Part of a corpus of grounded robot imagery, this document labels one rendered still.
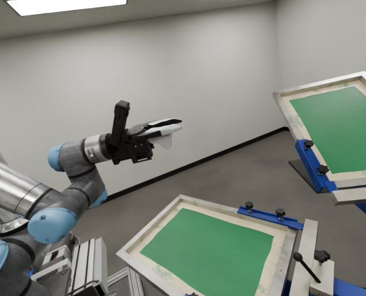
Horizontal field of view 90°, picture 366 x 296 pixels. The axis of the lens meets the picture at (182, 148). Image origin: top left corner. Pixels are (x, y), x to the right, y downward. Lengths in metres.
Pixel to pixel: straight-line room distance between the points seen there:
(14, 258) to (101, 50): 3.34
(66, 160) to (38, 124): 3.26
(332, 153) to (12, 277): 1.40
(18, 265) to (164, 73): 3.48
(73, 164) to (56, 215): 0.15
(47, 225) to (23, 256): 0.28
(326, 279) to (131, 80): 3.49
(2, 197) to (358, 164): 1.38
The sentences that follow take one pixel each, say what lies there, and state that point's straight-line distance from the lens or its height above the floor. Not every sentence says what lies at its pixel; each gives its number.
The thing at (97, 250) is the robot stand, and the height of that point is 1.17.
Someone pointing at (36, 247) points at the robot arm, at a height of 1.42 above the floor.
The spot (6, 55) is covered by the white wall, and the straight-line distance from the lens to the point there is 3.94.
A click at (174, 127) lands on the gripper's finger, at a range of 0.45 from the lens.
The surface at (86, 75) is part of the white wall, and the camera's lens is 3.67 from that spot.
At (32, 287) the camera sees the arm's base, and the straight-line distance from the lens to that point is 0.78.
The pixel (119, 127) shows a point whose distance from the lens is 0.48.
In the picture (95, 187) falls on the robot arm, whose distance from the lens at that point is 0.57.
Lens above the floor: 1.76
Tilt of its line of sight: 18 degrees down
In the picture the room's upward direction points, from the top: 15 degrees counter-clockwise
